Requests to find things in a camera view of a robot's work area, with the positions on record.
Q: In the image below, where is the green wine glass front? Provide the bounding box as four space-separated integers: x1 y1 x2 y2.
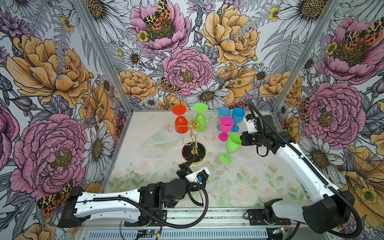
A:
219 133 242 165

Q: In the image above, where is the green wine glass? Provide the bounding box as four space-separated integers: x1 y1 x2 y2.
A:
194 103 208 133
219 133 242 165

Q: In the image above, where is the blue wine glass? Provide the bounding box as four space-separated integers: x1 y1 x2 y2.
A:
231 108 246 133
217 107 232 132

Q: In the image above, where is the pink wine glass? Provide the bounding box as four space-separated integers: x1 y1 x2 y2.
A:
219 117 234 142

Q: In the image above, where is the blue wine glass front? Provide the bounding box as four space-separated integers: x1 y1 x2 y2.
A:
217 107 232 132

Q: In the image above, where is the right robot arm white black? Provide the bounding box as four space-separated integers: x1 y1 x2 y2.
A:
241 114 357 234

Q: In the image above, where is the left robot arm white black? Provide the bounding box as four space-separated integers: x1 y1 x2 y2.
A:
58 160 211 229

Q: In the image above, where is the red wine glass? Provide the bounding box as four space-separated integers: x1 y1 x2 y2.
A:
172 105 189 134

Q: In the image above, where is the small green circuit board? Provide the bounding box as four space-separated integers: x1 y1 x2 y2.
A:
136 230 159 240

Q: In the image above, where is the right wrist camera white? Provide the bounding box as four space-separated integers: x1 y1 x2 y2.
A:
243 114 258 134

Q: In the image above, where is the gold wire glass rack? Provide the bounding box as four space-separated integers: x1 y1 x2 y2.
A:
167 115 219 165

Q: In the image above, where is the aluminium front rail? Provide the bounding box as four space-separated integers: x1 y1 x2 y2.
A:
74 206 337 240

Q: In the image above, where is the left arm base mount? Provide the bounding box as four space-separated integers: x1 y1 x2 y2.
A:
124 210 168 227

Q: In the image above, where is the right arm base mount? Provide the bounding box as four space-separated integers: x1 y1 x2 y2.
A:
243 209 291 227

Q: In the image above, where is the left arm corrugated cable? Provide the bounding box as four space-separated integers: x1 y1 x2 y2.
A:
92 181 209 230

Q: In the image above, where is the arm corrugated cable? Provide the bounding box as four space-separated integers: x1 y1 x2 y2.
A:
92 181 209 230
245 101 363 239

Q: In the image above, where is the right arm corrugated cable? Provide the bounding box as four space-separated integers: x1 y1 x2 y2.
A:
245 101 363 239

